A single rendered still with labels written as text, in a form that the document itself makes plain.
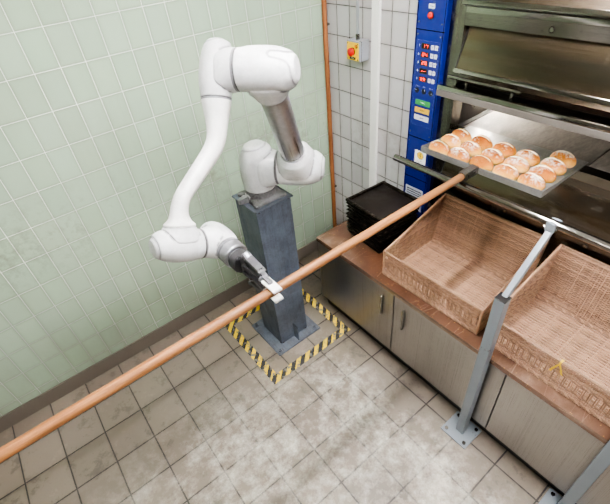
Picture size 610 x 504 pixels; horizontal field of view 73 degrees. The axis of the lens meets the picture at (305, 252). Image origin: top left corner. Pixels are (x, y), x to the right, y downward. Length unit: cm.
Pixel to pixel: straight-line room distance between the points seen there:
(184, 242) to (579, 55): 151
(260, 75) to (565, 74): 111
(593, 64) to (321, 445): 196
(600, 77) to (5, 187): 233
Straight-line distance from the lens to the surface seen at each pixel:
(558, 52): 190
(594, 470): 193
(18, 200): 220
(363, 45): 241
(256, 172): 190
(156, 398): 262
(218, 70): 142
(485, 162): 182
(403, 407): 238
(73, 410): 117
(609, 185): 194
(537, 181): 175
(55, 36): 207
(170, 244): 133
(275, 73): 136
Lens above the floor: 206
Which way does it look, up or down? 40 degrees down
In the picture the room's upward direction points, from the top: 6 degrees counter-clockwise
